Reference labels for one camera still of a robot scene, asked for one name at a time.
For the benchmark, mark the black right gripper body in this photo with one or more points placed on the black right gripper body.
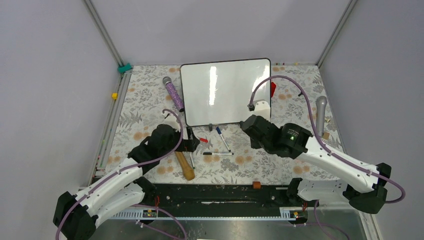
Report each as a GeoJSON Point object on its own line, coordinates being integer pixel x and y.
{"type": "Point", "coordinates": [258, 144]}

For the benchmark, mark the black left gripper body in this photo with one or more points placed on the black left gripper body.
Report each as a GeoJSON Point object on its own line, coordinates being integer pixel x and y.
{"type": "Point", "coordinates": [175, 141]}

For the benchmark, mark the white whiteboard black frame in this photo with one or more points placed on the white whiteboard black frame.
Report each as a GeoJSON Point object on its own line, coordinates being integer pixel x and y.
{"type": "Point", "coordinates": [219, 92]}

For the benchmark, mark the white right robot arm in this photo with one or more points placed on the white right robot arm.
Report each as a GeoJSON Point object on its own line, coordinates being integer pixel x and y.
{"type": "Point", "coordinates": [355, 184]}

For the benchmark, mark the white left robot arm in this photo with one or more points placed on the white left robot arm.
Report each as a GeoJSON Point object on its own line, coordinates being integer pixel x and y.
{"type": "Point", "coordinates": [77, 216]}

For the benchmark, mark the red object behind whiteboard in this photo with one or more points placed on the red object behind whiteboard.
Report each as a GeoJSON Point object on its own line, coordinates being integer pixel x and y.
{"type": "Point", "coordinates": [273, 87]}

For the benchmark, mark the green cap marker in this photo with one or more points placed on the green cap marker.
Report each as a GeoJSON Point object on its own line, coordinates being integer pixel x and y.
{"type": "Point", "coordinates": [192, 160]}

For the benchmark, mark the black cap marker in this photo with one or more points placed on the black cap marker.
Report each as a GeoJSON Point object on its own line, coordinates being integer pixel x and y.
{"type": "Point", "coordinates": [217, 153]}

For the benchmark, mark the wooden microphone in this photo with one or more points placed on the wooden microphone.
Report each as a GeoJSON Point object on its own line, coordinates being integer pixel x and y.
{"type": "Point", "coordinates": [187, 171]}

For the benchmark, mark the blue cap marker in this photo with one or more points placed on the blue cap marker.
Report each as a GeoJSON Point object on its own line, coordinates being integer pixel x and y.
{"type": "Point", "coordinates": [223, 139]}

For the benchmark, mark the small brown wooden cube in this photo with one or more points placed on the small brown wooden cube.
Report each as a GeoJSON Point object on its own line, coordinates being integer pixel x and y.
{"type": "Point", "coordinates": [326, 135]}

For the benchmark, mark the floral patterned mat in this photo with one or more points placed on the floral patterned mat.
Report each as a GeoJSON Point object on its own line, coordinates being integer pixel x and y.
{"type": "Point", "coordinates": [146, 97]}

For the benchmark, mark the silver grey microphone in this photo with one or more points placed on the silver grey microphone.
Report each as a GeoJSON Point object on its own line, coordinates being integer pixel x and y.
{"type": "Point", "coordinates": [321, 103]}

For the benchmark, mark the orange brown cylinder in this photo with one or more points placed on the orange brown cylinder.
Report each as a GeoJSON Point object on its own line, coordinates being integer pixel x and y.
{"type": "Point", "coordinates": [256, 185]}

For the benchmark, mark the purple glitter microphone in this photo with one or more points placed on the purple glitter microphone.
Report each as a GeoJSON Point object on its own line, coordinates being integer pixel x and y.
{"type": "Point", "coordinates": [172, 91]}

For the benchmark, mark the small yellow cube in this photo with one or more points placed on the small yellow cube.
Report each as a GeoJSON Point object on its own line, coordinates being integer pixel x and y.
{"type": "Point", "coordinates": [114, 96]}

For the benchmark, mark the teal block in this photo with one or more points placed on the teal block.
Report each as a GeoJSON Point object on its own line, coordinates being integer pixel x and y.
{"type": "Point", "coordinates": [124, 68]}

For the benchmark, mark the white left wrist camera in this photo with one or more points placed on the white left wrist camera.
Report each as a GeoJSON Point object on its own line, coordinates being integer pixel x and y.
{"type": "Point", "coordinates": [172, 120]}

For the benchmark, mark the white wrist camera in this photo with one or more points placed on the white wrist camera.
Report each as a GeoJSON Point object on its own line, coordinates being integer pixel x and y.
{"type": "Point", "coordinates": [260, 108]}
{"type": "Point", "coordinates": [172, 120]}

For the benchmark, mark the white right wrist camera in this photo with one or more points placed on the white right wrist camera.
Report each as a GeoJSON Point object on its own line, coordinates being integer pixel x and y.
{"type": "Point", "coordinates": [260, 108]}

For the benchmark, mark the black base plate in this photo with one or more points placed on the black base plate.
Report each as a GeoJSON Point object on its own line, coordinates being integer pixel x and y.
{"type": "Point", "coordinates": [227, 200]}

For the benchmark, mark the slotted grey cable duct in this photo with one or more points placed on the slotted grey cable duct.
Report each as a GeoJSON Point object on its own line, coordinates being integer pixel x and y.
{"type": "Point", "coordinates": [147, 214]}

